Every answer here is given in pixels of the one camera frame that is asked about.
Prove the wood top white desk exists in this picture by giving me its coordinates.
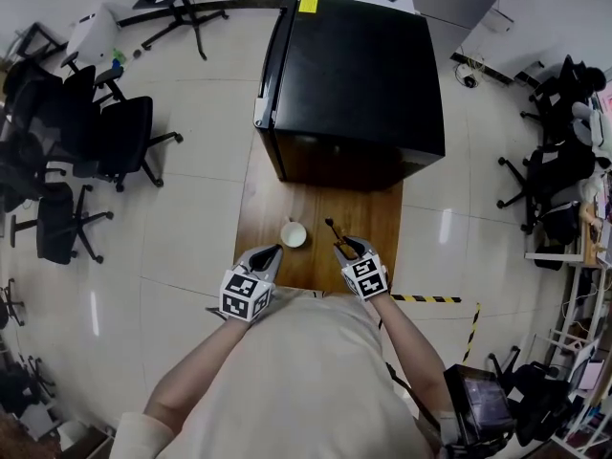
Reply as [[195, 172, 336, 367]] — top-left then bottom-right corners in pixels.
[[524, 193, 612, 270]]

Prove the black wheeled screen stand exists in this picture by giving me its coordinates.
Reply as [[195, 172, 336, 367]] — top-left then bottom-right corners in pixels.
[[117, 0, 230, 61]]

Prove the white metal shelf rack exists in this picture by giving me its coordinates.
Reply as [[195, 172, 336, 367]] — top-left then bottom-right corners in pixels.
[[549, 260, 612, 459]]

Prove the white wall router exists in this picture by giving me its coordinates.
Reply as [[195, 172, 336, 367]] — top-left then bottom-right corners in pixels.
[[487, 9, 516, 33]]

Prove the white air purifier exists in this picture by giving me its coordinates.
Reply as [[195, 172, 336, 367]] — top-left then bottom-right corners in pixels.
[[65, 1, 120, 66]]

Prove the white ceramic cup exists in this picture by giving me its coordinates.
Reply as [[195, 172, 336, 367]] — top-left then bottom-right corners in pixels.
[[279, 216, 309, 250]]

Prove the person's beige shirt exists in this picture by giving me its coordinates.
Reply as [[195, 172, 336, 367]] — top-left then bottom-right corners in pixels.
[[108, 288, 444, 459]]

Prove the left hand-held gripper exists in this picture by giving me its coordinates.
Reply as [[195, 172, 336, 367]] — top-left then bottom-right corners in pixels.
[[218, 242, 285, 324]]

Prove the small spoon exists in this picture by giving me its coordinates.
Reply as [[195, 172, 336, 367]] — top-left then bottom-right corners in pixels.
[[324, 216, 353, 249]]

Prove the dark gripper cable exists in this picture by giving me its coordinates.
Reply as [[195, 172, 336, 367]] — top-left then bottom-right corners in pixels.
[[380, 320, 446, 444]]

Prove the yellow black hazard tape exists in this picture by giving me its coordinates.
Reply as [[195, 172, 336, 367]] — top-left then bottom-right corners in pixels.
[[390, 294, 463, 305], [461, 302, 483, 365]]

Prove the person's left forearm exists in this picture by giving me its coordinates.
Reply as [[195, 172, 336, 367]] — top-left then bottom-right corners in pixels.
[[144, 316, 252, 420]]

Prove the black mini fridge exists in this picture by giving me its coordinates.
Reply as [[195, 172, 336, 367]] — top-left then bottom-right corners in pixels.
[[252, 0, 447, 191]]

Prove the white extension socket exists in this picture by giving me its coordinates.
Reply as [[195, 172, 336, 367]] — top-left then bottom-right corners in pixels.
[[456, 62, 479, 90]]

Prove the black waste bin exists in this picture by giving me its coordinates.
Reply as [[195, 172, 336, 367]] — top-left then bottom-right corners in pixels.
[[533, 244, 565, 273]]

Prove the large black office chair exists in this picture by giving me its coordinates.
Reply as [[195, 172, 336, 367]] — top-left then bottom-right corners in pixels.
[[9, 53, 185, 193]]

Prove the black screen device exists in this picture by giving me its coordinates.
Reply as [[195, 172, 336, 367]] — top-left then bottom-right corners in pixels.
[[442, 363, 518, 453]]

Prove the pink computer monitor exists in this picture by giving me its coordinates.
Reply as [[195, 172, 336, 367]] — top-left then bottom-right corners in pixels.
[[596, 86, 612, 128]]

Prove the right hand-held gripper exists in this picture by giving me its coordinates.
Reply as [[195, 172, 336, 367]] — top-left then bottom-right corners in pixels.
[[332, 234, 388, 302]]

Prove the person's right forearm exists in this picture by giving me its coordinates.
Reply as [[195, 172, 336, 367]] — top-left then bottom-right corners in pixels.
[[370, 296, 453, 420]]

